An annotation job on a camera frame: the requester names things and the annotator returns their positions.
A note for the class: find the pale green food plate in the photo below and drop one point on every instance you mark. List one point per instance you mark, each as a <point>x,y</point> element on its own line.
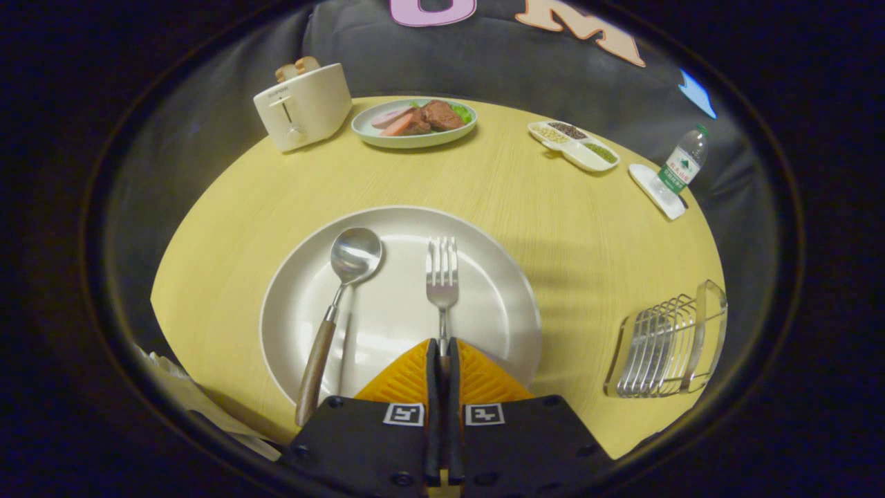
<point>415,140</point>

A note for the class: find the silver metal fork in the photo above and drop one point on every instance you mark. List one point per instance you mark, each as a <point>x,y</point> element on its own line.
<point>442,280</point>

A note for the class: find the white divided grain dish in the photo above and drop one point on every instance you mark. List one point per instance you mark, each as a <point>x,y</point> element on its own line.
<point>574,145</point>

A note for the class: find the clear water bottle green label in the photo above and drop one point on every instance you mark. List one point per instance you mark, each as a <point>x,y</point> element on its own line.
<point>681,166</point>

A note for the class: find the green lettuce leaf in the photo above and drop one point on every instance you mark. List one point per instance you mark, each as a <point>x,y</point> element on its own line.
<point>462,113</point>

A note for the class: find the small white rectangular tray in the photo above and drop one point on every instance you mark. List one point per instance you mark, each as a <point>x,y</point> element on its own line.
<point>646,181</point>

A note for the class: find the toasted bread slice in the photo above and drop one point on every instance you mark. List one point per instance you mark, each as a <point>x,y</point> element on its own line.
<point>285,72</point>
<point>308,65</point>

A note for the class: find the large white plate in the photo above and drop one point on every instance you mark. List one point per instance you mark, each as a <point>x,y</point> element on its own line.
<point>394,325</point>

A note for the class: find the pink sausage slices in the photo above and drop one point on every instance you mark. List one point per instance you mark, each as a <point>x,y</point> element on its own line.
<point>393,121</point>

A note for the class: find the cream white toaster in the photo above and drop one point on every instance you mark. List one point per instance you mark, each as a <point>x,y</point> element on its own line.
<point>311,111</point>

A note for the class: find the brown meat pieces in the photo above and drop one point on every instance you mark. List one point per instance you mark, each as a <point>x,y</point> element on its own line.
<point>439,114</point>

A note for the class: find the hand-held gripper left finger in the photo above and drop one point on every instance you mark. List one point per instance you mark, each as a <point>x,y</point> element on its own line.
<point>433,387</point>

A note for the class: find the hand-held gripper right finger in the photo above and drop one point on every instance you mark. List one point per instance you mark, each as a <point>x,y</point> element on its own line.
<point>453,387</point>

